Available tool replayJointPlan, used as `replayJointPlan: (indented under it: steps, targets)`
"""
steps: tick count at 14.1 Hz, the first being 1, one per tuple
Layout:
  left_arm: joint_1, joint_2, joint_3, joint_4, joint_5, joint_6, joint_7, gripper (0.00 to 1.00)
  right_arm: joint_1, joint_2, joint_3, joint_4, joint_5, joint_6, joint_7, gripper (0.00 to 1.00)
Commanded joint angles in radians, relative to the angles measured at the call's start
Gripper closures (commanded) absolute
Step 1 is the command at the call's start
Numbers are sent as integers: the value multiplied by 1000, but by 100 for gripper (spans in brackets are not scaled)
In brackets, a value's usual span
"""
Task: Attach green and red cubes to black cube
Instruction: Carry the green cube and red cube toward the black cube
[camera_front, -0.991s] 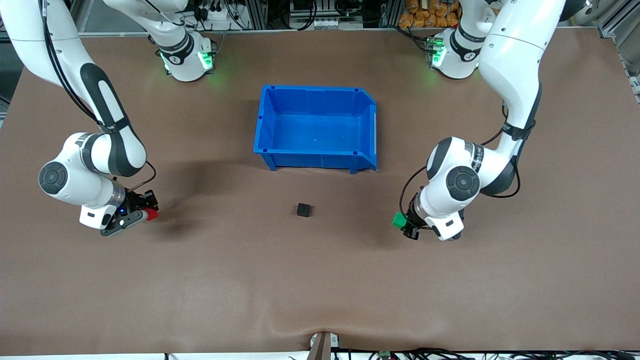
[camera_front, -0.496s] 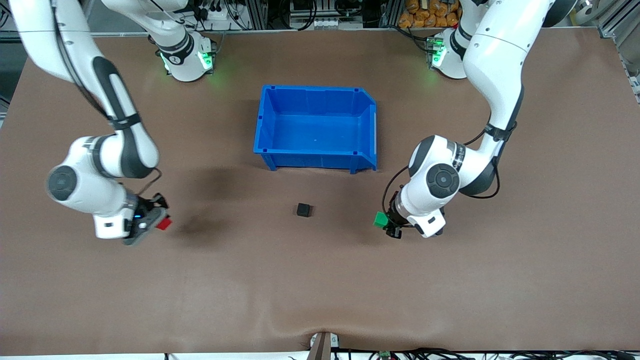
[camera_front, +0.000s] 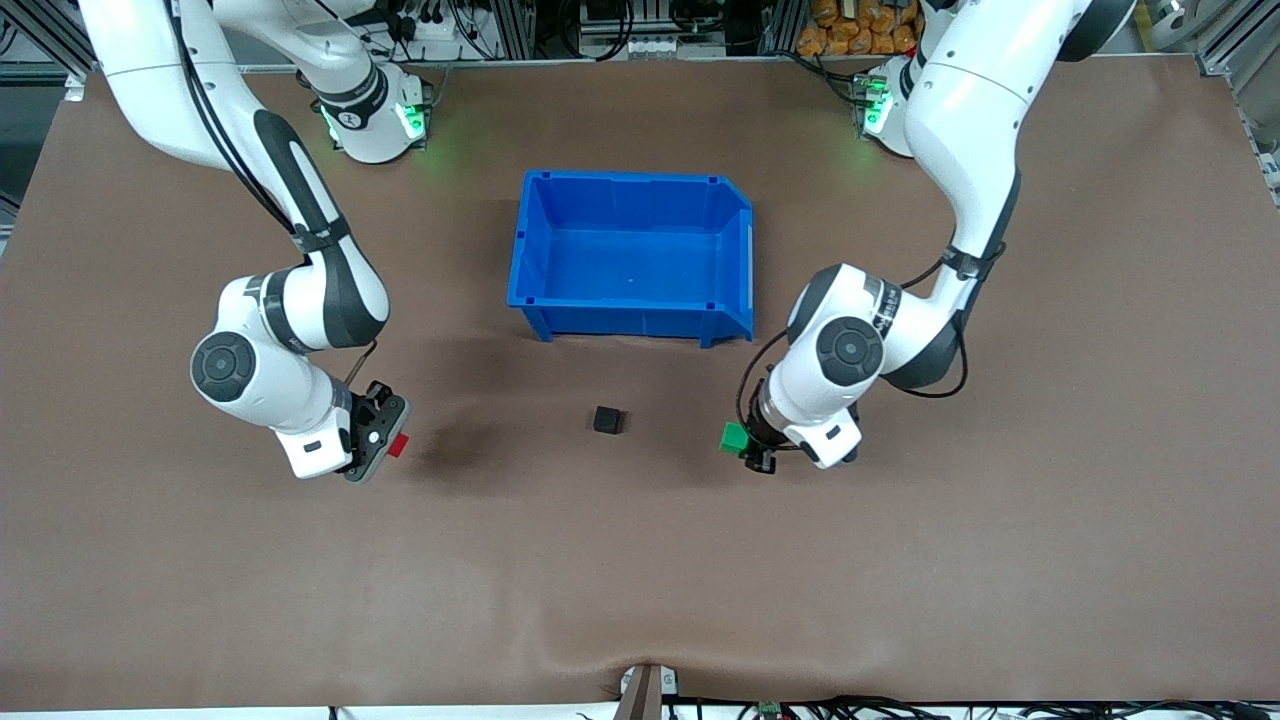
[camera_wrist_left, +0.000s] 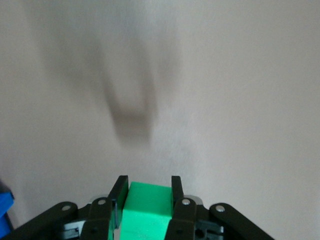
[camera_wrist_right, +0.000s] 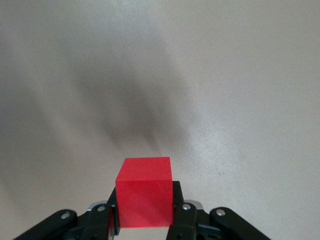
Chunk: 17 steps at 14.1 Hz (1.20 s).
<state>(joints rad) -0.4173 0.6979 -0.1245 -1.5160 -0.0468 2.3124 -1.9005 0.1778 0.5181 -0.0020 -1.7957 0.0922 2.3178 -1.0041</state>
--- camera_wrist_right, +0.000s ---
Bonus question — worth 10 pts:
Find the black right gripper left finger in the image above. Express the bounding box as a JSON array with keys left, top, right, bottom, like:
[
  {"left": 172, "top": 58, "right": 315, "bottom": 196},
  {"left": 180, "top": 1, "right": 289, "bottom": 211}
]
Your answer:
[{"left": 13, "top": 186, "right": 121, "bottom": 240}]

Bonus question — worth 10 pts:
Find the red cube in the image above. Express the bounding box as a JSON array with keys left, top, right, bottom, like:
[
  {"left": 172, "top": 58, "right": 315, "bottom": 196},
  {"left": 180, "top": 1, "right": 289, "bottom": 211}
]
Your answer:
[{"left": 115, "top": 156, "right": 175, "bottom": 229}]

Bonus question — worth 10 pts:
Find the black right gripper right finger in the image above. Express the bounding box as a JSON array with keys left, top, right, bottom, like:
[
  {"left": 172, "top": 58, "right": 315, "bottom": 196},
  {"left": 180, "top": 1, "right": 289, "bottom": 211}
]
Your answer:
[{"left": 166, "top": 180, "right": 272, "bottom": 240}]

